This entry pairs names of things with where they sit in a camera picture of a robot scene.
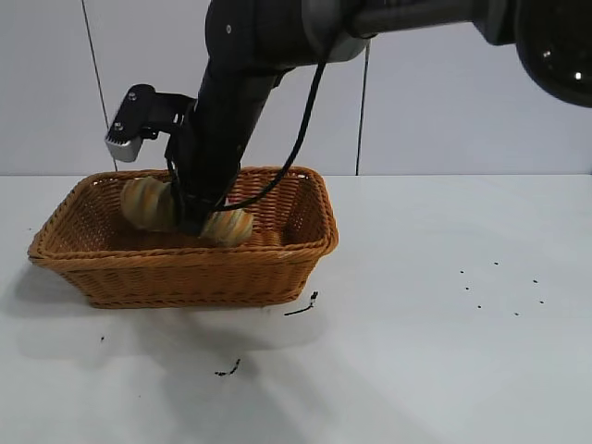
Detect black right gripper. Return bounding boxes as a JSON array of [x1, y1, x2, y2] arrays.
[[165, 63, 284, 239]]

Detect long striped bread loaf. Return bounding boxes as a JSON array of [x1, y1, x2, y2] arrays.
[[119, 175, 254, 249]]

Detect brown woven wicker basket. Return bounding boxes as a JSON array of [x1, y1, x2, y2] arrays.
[[27, 166, 340, 310]]

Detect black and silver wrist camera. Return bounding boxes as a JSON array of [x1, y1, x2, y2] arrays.
[[105, 83, 196, 164]]

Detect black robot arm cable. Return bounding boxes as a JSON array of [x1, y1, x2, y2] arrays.
[[221, 57, 329, 209]]

